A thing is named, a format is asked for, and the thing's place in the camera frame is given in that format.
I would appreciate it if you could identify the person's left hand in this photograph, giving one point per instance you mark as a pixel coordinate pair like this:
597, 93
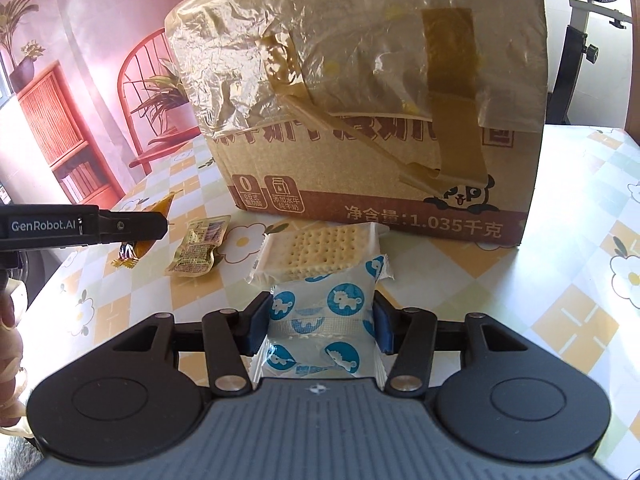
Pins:
9, 340

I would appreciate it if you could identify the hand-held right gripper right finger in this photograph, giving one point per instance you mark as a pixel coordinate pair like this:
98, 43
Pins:
384, 322

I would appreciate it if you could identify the taped cardboard box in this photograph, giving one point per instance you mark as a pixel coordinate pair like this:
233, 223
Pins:
370, 90

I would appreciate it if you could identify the clear-wrapped cracker packet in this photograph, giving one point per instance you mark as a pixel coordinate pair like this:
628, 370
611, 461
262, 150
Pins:
315, 252

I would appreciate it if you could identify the wall poster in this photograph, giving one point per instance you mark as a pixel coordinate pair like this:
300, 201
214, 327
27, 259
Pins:
90, 85

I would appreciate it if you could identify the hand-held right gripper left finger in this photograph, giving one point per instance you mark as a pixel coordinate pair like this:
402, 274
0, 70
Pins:
257, 322

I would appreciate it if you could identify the gold foil snack packet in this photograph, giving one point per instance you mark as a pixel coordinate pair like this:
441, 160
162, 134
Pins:
197, 247

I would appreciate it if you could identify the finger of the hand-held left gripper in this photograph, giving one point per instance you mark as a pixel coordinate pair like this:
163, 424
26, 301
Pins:
132, 225

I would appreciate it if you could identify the black exercise bike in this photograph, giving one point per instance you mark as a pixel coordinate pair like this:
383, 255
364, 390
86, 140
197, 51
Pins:
575, 60

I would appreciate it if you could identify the white blue-print snack packet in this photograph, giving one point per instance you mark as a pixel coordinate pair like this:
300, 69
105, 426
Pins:
320, 320

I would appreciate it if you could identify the gold candy wrapper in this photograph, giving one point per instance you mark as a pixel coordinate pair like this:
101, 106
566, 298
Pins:
147, 215

